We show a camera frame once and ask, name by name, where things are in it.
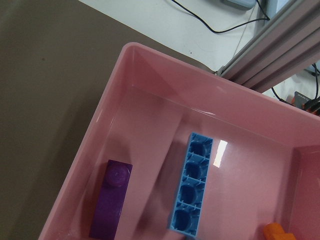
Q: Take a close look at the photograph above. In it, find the pink plastic box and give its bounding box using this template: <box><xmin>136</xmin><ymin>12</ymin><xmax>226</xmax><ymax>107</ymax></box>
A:
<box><xmin>39</xmin><ymin>42</ymin><xmax>320</xmax><ymax>240</ymax></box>

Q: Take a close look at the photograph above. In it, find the orange block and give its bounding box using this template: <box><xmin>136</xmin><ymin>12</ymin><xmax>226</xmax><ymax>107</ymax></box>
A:
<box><xmin>263</xmin><ymin>222</ymin><xmax>296</xmax><ymax>240</ymax></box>

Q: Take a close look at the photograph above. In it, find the purple block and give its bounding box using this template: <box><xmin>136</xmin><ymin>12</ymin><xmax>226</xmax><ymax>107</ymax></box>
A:
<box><xmin>89</xmin><ymin>159</ymin><xmax>133</xmax><ymax>240</ymax></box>

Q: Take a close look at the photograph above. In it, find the long blue block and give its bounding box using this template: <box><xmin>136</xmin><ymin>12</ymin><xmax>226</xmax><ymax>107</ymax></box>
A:
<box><xmin>168</xmin><ymin>132</ymin><xmax>214</xmax><ymax>240</ymax></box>

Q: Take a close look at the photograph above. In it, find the aluminium frame post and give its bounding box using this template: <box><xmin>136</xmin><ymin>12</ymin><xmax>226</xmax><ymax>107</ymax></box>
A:
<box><xmin>217</xmin><ymin>0</ymin><xmax>320</xmax><ymax>93</ymax></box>

